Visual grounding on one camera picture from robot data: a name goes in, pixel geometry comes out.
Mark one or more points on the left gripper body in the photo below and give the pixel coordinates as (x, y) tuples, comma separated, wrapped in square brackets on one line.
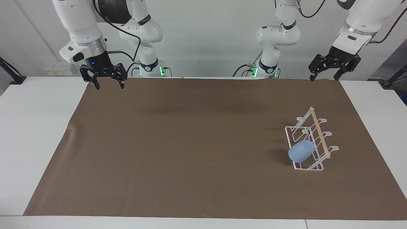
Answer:
[(341, 54)]

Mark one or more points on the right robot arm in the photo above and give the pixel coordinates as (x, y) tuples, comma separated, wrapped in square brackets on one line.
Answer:
[(79, 25)]

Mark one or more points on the black stand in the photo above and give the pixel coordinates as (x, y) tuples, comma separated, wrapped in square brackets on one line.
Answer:
[(390, 82), (16, 78)]

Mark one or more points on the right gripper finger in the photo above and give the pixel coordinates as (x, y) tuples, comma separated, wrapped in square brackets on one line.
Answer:
[(121, 72), (86, 73)]

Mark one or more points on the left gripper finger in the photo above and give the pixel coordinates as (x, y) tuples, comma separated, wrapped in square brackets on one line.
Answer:
[(351, 65), (318, 63)]

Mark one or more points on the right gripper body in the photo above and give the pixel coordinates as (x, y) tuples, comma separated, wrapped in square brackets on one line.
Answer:
[(99, 62)]

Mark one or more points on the light blue cup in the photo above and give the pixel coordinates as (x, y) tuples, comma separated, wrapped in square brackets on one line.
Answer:
[(300, 152)]

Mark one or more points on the white wall socket box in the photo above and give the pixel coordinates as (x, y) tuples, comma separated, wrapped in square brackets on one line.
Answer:
[(57, 68)]

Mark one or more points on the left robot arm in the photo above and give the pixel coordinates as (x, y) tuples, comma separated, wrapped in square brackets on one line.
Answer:
[(273, 35)]

